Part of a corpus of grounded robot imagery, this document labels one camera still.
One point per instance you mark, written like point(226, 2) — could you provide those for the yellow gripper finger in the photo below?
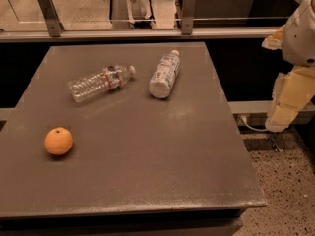
point(274, 41)
point(291, 93)

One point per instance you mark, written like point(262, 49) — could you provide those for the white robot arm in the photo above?
point(299, 36)

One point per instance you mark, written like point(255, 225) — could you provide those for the clear red-label plastic bottle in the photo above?
point(107, 79)

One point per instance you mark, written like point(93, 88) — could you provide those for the orange fruit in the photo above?
point(58, 141)

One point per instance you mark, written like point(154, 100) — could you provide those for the right metal bracket post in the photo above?
point(188, 9)

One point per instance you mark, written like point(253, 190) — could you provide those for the metal bracket post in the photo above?
point(53, 23)
point(188, 9)

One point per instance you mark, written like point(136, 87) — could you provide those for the left metal bracket post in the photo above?
point(53, 23)

